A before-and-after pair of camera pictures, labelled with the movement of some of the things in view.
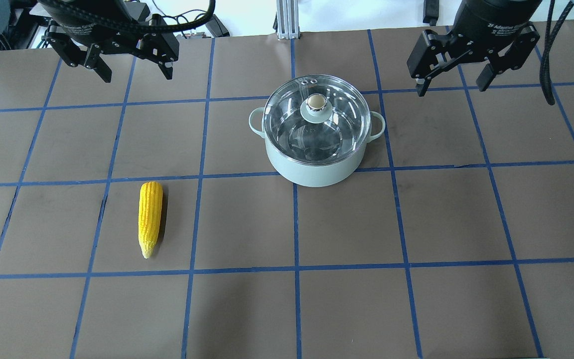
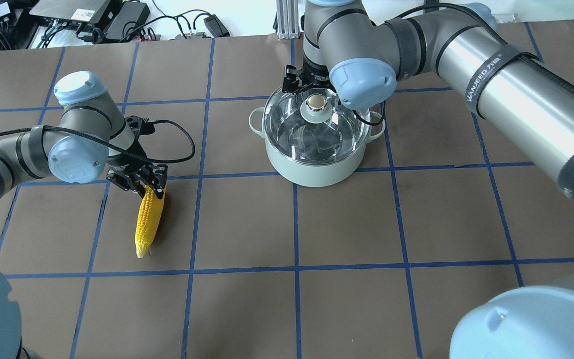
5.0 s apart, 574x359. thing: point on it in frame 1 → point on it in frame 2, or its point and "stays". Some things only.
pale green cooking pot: x=321 y=176 stays
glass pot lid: x=317 y=119 stays
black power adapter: x=216 y=28 stays
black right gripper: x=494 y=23 → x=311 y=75
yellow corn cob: x=150 y=211 stays
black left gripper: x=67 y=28 → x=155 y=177
